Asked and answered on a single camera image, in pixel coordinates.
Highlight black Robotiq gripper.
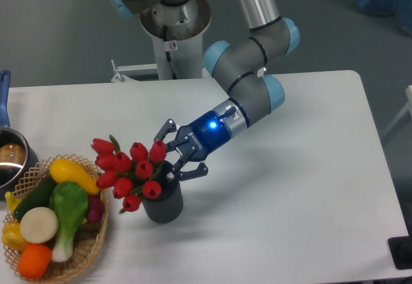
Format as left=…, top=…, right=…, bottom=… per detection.
left=154, top=110, right=231, bottom=181

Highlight red tulip bouquet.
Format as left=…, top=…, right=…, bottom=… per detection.
left=91, top=135, right=167, bottom=214

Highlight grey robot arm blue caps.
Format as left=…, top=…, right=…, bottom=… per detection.
left=109, top=0, right=300, bottom=180

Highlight dark grey ribbed vase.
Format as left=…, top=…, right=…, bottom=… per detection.
left=142, top=161, right=183, bottom=224

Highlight purple red radish toy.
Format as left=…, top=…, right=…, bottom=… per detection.
left=85, top=196, right=105, bottom=223

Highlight yellow squash toy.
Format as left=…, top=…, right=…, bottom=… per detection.
left=49, top=158, right=100, bottom=195

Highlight green bok choy toy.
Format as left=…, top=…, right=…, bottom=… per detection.
left=49, top=181, right=88, bottom=263

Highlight woven wicker basket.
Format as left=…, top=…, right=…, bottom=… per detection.
left=1, top=154, right=109, bottom=283

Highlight dark green cucumber toy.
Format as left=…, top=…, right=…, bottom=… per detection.
left=13, top=174, right=57, bottom=221

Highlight cream round radish slice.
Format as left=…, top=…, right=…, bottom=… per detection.
left=20, top=207, right=59, bottom=243

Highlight yellow banana toy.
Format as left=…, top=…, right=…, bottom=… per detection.
left=5, top=191, right=22, bottom=214

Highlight orange toy fruit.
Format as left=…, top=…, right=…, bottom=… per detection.
left=17, top=243, right=52, bottom=280

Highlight yellow bell pepper toy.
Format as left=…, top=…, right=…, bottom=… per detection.
left=1, top=220, right=29, bottom=251

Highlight black device at edge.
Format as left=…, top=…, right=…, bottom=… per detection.
left=388, top=236, right=411, bottom=270

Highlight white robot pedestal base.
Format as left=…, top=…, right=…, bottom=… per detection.
left=112, top=0, right=211, bottom=82

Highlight blue handled steel saucepan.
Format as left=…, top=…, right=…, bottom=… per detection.
left=1, top=70, right=38, bottom=201

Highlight white frame at right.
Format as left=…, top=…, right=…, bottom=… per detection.
left=380, top=85, right=411, bottom=146

